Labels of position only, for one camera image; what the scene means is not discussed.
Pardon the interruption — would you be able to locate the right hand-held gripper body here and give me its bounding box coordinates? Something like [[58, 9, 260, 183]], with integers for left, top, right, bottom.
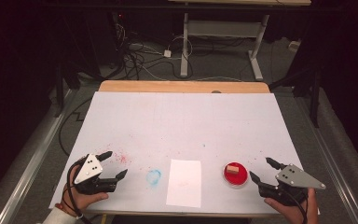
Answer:
[[256, 163, 327, 207]]

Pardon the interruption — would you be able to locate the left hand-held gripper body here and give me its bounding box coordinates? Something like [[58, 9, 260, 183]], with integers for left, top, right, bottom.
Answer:
[[73, 153, 119, 196]]

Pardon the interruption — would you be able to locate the round red ink pad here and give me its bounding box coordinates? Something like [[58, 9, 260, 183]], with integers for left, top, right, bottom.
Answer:
[[222, 161, 250, 188]]

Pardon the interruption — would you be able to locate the small wooden stamp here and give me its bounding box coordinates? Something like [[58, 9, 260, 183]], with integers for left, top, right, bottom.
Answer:
[[226, 164, 241, 175]]

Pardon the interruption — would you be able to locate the person's left hand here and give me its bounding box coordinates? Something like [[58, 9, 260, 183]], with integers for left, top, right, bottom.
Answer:
[[62, 166, 110, 217]]

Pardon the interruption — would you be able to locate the person's right hand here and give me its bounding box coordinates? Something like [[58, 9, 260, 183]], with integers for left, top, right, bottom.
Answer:
[[264, 188, 320, 224]]

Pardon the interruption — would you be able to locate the white paper sheet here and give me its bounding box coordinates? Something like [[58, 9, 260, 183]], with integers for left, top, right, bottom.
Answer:
[[165, 159, 202, 209]]

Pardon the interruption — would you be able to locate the black metal stand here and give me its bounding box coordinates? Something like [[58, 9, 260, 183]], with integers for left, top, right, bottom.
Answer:
[[269, 65, 324, 129], [53, 60, 67, 119]]

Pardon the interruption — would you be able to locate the wooden table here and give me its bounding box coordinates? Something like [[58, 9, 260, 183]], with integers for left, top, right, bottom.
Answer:
[[51, 79, 306, 218]]

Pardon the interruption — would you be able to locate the small white box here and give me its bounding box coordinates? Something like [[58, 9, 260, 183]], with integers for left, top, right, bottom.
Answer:
[[287, 39, 302, 52]]

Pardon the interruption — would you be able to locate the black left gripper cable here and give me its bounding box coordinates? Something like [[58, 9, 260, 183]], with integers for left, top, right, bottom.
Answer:
[[64, 157, 93, 224]]

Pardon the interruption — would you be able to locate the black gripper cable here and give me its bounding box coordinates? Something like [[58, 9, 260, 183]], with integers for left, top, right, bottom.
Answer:
[[283, 188, 309, 224], [64, 157, 93, 224]]

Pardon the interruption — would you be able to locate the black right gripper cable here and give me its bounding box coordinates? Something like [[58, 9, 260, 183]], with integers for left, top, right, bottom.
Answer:
[[283, 188, 309, 224]]

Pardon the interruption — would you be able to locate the aluminium floor rail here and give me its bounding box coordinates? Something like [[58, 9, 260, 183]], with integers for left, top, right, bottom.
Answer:
[[293, 92, 358, 224], [0, 88, 79, 224]]

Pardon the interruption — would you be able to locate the black floor cable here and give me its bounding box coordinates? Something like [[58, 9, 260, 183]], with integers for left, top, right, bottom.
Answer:
[[58, 97, 93, 157]]

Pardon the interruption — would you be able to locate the tangle of black cables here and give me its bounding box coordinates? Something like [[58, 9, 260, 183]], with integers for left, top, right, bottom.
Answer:
[[110, 12, 197, 81]]

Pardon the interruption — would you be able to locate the white metal desk frame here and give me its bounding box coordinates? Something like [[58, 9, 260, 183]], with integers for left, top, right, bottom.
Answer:
[[167, 0, 312, 82]]

